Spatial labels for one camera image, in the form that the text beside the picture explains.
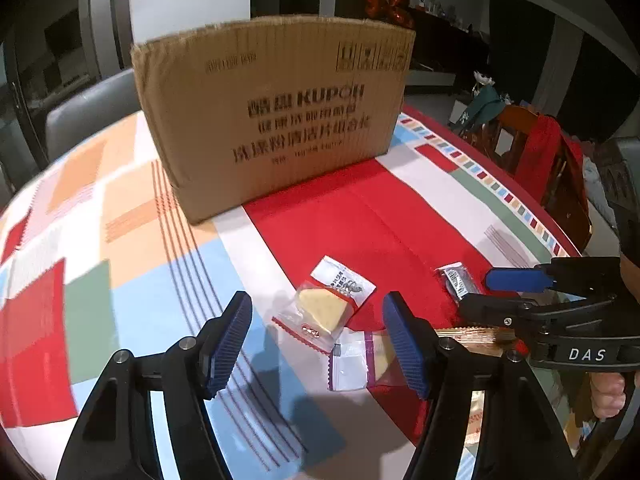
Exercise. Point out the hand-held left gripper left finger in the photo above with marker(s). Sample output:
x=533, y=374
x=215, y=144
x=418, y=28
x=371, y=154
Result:
x=230, y=345

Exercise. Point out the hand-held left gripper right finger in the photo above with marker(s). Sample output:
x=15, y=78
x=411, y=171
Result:
x=405, y=345

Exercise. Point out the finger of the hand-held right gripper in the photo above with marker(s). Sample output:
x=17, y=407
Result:
x=495, y=310
x=515, y=280

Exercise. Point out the gold snack packet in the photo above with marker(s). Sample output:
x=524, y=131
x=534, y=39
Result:
x=470, y=335

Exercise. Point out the dark snack bar packet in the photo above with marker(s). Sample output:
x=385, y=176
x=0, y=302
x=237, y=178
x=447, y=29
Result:
x=455, y=280

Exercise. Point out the cheese wedge packet purple stripe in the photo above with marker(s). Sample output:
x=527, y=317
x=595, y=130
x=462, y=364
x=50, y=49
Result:
x=355, y=365

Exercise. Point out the white snack packet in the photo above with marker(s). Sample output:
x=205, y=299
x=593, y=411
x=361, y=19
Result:
x=345, y=277

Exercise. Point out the cheese wedge packet red edge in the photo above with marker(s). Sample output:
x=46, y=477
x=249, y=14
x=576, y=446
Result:
x=320, y=307

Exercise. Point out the brown cardboard box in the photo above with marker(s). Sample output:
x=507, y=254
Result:
x=275, y=135

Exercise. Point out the person's right hand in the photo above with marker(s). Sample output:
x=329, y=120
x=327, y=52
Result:
x=607, y=395

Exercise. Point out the brown wooden chair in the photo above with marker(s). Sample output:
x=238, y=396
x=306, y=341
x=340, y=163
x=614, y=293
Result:
x=565, y=200

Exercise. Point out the red knitted scarf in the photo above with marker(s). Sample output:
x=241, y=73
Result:
x=537, y=155

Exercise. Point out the colourful patchwork tablecloth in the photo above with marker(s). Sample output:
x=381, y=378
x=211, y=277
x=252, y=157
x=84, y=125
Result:
x=400, y=210

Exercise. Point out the green cloth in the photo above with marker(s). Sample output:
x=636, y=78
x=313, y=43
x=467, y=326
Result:
x=482, y=105

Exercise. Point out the dark sideboard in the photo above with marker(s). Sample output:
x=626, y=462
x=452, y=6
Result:
x=440, y=35

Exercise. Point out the grey upholstered chair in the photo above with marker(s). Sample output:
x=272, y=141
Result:
x=85, y=110

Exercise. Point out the black framed sliding glass door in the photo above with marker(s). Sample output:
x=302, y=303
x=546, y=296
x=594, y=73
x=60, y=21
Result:
x=30, y=35

